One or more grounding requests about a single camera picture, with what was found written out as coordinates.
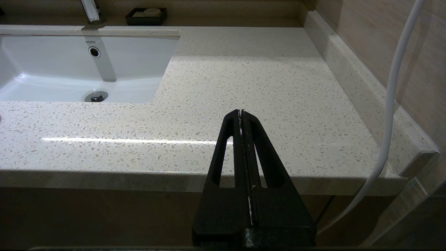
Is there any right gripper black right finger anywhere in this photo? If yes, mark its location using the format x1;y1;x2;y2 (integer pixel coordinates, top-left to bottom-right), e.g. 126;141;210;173
242;110;316;247

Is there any chrome basin faucet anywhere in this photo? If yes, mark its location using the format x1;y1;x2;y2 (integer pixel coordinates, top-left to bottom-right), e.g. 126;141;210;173
80;0;107;25

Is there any chrome sink drain plug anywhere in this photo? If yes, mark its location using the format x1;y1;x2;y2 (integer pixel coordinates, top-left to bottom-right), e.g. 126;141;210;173
85;91;108;103

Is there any black soap dish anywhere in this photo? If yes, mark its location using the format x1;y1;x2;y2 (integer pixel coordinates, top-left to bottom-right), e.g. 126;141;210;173
125;8;167;26

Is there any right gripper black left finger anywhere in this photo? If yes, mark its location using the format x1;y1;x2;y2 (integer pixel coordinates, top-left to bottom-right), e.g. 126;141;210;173
192;110;252;247

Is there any brown vanity cabinet front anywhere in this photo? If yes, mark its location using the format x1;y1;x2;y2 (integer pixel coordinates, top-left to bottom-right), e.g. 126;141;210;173
0;187;405;249

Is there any white cable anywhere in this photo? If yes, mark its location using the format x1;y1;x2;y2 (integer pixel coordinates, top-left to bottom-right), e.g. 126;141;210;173
316;0;428;235

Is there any white ceramic sink basin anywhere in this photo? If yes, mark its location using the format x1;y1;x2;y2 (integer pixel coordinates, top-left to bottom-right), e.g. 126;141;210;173
0;25;182;104

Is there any round beige soap bar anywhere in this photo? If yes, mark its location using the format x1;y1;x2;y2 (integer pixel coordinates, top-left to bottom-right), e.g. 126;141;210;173
134;8;162;17

